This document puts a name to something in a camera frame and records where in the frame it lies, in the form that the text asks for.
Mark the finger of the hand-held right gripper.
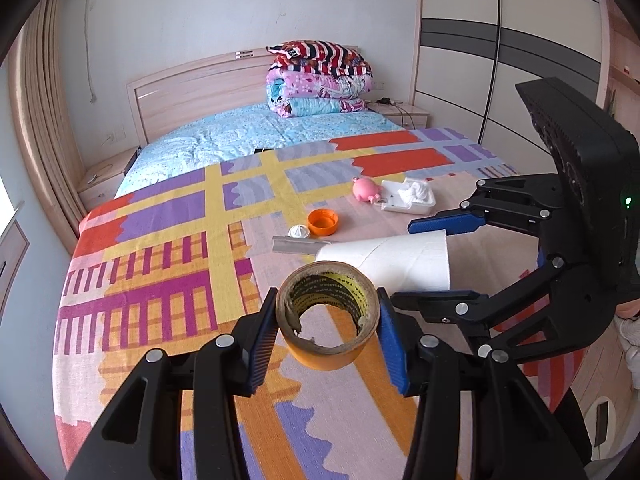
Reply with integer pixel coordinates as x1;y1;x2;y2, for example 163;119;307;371
390;254;568;358
407;174;571;240

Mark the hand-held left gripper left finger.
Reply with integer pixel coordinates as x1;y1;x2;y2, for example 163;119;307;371
65;287;280;480

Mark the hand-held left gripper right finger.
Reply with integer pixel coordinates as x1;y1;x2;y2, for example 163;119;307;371
375;287;591;480

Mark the white paper towel roll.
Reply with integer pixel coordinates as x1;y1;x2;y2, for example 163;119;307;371
315;229;452;292

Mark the brown packing tape roll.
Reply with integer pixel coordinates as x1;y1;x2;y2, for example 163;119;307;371
276;260;382;372

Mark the pink pig toy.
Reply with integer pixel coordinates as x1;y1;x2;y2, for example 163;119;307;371
352;176;385;206

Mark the crumpled white tissue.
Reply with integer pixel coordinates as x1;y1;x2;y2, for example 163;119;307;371
399;180;432;207

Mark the white tray with tissue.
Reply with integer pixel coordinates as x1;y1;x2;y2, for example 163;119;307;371
380;177;437;216

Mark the light wooden nightstand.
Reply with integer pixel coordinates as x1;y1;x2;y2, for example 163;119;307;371
76;146;138;211
365;101;431;131

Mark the grey metal strip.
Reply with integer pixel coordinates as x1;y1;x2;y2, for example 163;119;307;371
271;235;326;256

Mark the colourful patterned blanket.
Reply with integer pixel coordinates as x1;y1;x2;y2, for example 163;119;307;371
54;127;591;480

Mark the white grey sliding wardrobe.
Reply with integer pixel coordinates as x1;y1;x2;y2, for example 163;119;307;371
412;0;616;171

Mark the pink floral folded quilt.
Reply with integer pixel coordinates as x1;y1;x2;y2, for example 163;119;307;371
266;67;374;119

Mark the striped folded quilt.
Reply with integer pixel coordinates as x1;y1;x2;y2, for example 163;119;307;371
266;40;374;77

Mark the white plastic bin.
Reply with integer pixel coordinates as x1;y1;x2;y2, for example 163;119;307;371
582;395;633;476

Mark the light blue bed sheet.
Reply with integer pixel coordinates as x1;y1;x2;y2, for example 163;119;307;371
114;105;411;200

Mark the light wooden headboard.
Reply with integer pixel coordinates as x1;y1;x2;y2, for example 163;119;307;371
126;46;301;148

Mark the beige curtain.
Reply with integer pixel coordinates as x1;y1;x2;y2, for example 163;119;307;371
7;0;86;241

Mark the grey wall cable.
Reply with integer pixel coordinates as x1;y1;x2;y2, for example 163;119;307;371
84;0;99;105

